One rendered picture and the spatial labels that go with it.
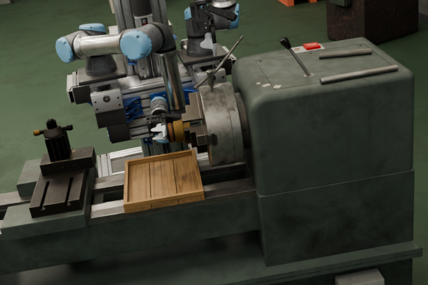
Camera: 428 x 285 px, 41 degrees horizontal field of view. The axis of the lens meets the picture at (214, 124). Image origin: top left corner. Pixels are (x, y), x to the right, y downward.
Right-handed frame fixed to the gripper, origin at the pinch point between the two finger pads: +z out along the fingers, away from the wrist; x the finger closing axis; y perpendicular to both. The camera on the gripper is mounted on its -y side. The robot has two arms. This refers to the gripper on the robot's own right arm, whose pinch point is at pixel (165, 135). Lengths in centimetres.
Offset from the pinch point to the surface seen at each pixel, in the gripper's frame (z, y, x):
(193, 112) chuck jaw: -5.0, -11.9, 5.5
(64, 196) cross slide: 13.9, 39.6, -11.1
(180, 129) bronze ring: 0.4, -5.8, 1.9
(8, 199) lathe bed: -10, 68, -21
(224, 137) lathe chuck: 12.1, -21.1, 1.1
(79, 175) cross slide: -0.6, 35.4, -11.1
